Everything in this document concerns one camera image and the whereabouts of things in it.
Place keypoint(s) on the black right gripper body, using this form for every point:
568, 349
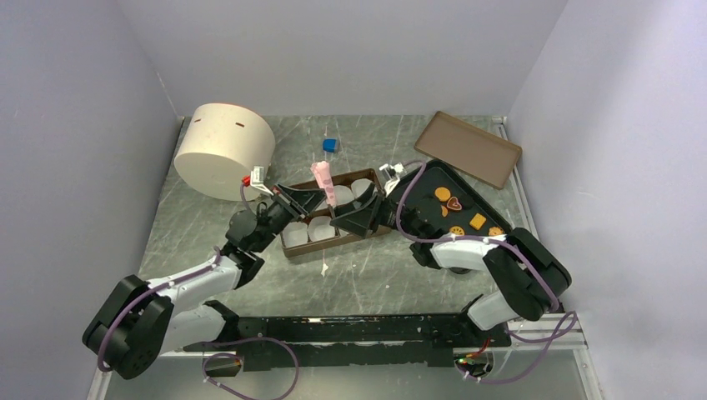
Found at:
387, 214

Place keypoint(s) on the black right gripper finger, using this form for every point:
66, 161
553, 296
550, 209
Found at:
372, 203
356, 218

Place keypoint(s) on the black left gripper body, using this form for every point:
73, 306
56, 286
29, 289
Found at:
274, 217

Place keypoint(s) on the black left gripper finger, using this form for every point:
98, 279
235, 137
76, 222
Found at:
303, 198
293, 212

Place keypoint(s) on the brown divided cookie box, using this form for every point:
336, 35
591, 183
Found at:
342, 237

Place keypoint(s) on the pink cat-paw tongs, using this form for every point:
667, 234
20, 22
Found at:
323, 178

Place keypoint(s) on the black sandwich cookie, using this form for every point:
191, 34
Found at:
429, 205

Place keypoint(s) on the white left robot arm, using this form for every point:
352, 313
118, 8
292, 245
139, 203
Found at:
141, 320

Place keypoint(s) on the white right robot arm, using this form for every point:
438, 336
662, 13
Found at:
528, 278

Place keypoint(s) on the black cookie tray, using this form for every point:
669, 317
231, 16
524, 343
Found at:
441, 202

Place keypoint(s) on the small blue cube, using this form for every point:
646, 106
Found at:
330, 145

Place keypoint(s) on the brown heart cookie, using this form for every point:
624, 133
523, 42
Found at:
453, 204

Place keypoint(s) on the orange lotus-slice cookie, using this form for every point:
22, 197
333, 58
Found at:
457, 230

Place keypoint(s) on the cream cylindrical container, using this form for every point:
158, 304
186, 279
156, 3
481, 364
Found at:
222, 145

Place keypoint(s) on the square orange cookie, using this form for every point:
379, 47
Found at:
477, 221

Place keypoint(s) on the brown box lid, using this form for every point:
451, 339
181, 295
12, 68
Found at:
472, 150

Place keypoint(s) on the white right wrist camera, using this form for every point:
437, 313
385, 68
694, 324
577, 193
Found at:
392, 172

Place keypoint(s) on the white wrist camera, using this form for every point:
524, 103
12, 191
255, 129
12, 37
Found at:
255, 180
392, 172

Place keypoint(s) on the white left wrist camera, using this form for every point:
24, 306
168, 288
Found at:
255, 180

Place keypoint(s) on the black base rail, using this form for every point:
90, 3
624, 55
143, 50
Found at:
433, 339

